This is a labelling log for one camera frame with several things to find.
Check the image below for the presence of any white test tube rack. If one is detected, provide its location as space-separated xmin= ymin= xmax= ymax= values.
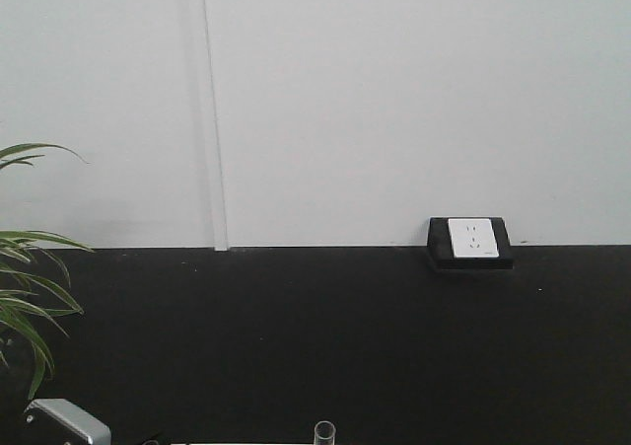
xmin=170 ymin=441 xmax=310 ymax=445

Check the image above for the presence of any green potted plant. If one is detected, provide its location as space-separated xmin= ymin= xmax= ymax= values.
xmin=0 ymin=143 xmax=96 ymax=402

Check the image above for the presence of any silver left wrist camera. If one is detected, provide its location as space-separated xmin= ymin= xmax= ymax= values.
xmin=22 ymin=399 xmax=112 ymax=445

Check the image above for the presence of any clear glass test tube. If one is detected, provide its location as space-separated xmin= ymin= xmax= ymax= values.
xmin=314 ymin=420 xmax=336 ymax=445

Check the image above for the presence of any black and white wall socket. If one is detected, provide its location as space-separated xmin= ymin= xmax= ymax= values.
xmin=427 ymin=217 xmax=514 ymax=270

